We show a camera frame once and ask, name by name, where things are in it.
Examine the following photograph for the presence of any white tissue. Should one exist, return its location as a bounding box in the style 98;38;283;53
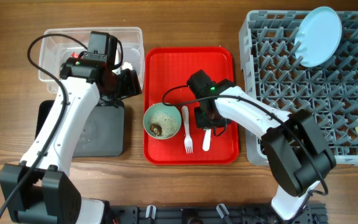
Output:
121;62;133;70

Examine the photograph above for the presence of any white plastic spoon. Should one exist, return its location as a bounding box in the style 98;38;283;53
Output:
202;129;211;152

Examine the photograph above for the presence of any white plastic fork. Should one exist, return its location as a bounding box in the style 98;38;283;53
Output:
181;106;193;154

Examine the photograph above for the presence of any red snack wrapper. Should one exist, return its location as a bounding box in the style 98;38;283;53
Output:
71;52;79;58

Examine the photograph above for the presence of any light blue plate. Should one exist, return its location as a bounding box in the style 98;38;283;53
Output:
294;6;342;67

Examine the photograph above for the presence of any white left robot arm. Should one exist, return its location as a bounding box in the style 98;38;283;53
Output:
0;58;140;223

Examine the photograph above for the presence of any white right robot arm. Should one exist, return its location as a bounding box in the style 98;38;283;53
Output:
187;78;336;221

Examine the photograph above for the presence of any grey dishwasher rack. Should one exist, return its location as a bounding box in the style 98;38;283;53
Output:
239;10;358;166

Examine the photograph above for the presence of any red serving tray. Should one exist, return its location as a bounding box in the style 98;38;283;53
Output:
143;47;239;166

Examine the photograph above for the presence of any green bowl with rice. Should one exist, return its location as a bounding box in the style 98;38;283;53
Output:
143;103;182;140

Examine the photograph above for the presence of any black tray bin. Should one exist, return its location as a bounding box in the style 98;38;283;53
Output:
35;98;126;157

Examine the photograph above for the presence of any clear plastic bin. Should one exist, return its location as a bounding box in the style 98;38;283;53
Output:
39;27;145;86

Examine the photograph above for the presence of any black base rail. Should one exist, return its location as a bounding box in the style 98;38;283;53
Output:
109;203;328;224

